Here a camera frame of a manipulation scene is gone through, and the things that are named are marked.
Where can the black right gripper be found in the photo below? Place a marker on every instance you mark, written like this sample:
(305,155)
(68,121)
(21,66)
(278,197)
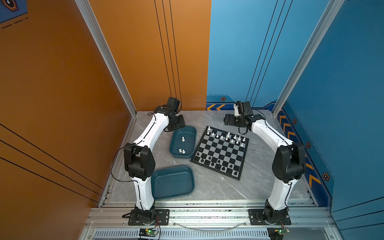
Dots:
(230,123)

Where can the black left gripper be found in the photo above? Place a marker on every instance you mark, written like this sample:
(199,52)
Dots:
(182,123)

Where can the black and silver chessboard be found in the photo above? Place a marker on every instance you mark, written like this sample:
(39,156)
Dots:
(221,150)

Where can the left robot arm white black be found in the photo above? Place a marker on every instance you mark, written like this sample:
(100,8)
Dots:
(139,160)

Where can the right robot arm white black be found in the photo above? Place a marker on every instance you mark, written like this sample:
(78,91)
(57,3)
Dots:
(289,161)

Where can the teal tray with white pieces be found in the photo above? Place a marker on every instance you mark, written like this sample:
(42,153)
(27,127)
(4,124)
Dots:
(183,142)

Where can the teal tray with black pieces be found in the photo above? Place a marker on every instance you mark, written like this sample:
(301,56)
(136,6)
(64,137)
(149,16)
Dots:
(172,182)

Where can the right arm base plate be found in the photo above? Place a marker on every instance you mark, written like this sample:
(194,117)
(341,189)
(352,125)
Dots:
(269,217)

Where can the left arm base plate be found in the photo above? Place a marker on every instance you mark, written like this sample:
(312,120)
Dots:
(151,217)

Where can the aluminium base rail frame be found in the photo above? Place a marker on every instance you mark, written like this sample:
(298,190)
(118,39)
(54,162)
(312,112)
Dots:
(213,220)

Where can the aluminium corner post left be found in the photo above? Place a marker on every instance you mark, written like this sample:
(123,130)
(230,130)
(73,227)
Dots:
(101,42)

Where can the aluminium corner post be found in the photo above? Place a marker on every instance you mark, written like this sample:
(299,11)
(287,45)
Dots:
(318,34)
(101,42)

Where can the aluminium corner post right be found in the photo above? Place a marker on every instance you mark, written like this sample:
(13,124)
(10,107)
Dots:
(318,34)

